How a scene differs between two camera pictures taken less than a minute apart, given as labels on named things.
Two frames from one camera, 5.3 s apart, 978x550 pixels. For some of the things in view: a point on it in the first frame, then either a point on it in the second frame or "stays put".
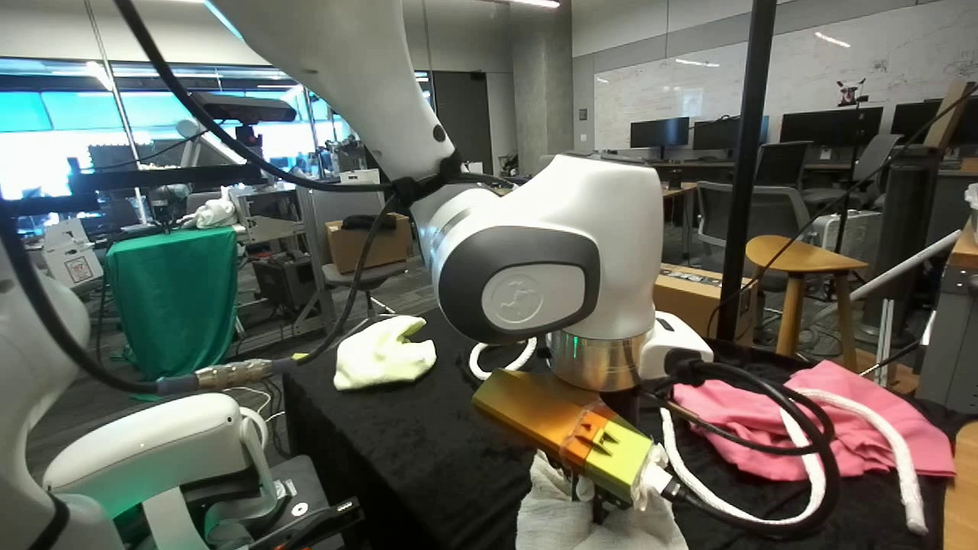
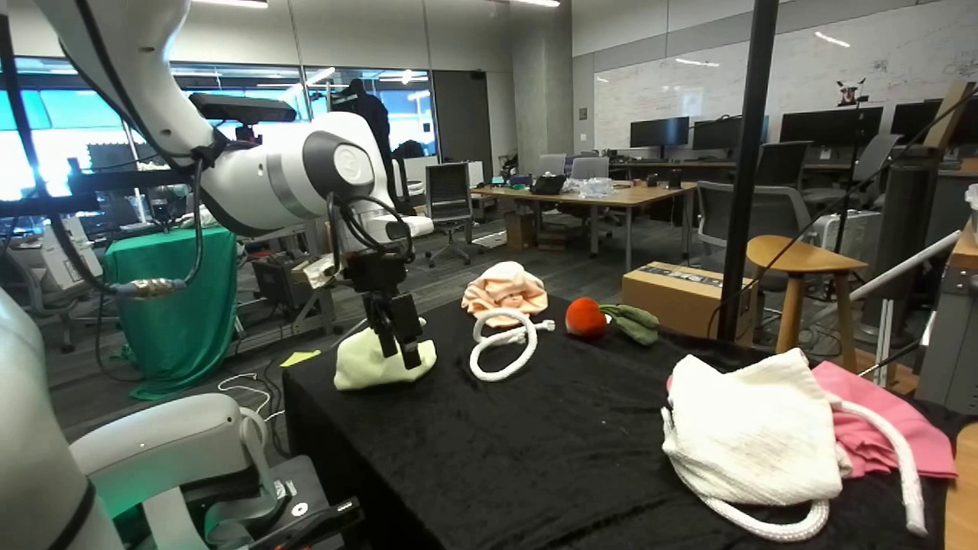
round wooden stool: [799, 262] stays put
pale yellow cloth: [381, 351] stays put
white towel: [563, 513] -> [754, 430]
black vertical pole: [746, 177] stays put
